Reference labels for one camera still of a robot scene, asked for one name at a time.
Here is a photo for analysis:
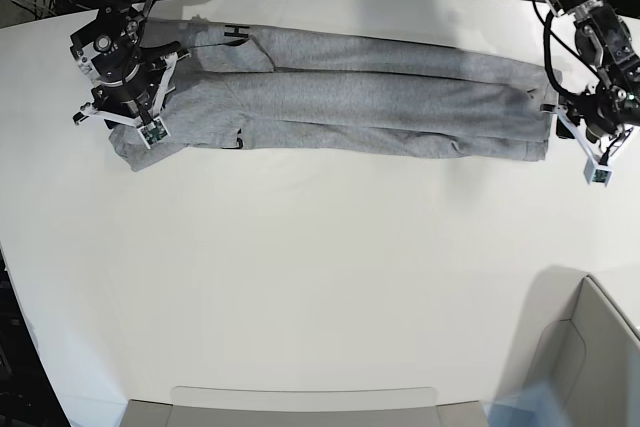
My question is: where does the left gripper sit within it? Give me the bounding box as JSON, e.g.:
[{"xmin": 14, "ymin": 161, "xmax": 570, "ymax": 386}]
[{"xmin": 540, "ymin": 89, "xmax": 636, "ymax": 166}]

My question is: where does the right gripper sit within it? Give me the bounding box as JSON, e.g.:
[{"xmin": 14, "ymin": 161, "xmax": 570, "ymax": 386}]
[{"xmin": 73, "ymin": 44, "xmax": 190, "ymax": 130}]

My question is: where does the grey T-shirt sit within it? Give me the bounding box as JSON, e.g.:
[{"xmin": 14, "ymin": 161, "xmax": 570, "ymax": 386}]
[{"xmin": 109, "ymin": 19, "xmax": 558, "ymax": 171}]

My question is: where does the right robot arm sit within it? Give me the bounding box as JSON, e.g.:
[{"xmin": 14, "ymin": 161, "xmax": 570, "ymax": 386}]
[{"xmin": 70, "ymin": 0, "xmax": 189, "ymax": 145}]

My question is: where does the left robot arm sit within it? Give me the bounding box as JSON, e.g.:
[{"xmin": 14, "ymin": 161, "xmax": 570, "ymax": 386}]
[{"xmin": 543, "ymin": 0, "xmax": 639, "ymax": 165}]

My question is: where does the beige box right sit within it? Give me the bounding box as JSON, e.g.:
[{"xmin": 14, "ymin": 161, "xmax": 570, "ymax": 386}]
[{"xmin": 535, "ymin": 276, "xmax": 639, "ymax": 426}]

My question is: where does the blue translucent object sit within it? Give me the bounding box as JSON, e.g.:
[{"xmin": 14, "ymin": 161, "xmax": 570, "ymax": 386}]
[{"xmin": 483, "ymin": 381, "xmax": 572, "ymax": 427}]

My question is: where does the beige tray bottom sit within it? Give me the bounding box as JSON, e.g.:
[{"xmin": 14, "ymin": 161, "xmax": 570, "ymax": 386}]
[{"xmin": 120, "ymin": 386, "xmax": 489, "ymax": 426}]

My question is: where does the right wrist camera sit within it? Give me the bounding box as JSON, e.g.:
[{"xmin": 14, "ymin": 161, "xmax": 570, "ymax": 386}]
[{"xmin": 137, "ymin": 116, "xmax": 169, "ymax": 149}]

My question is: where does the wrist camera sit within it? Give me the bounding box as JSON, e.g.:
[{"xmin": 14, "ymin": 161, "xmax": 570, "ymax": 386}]
[
  {"xmin": 137, "ymin": 116, "xmax": 169, "ymax": 149},
  {"xmin": 584, "ymin": 160, "xmax": 613, "ymax": 186}
]

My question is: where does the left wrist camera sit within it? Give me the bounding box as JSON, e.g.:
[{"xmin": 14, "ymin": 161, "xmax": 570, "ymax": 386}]
[{"xmin": 584, "ymin": 160, "xmax": 613, "ymax": 186}]

